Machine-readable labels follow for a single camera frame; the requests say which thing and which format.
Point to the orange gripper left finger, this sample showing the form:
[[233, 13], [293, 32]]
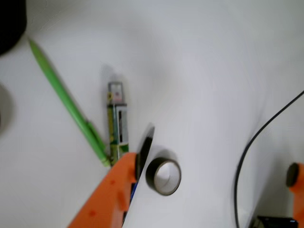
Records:
[[106, 207]]

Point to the black mesh pen holder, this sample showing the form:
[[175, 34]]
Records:
[[13, 22]]

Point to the black cap marker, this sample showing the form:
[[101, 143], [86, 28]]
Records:
[[117, 121]]

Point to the brown tape roll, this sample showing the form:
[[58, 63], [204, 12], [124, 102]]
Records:
[[163, 175]]

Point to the dark blue pen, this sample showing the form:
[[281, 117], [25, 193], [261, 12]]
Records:
[[133, 189]]

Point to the green mechanical pencil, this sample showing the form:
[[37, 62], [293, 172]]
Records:
[[85, 126]]

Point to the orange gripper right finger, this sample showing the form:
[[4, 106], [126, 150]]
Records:
[[295, 183]]

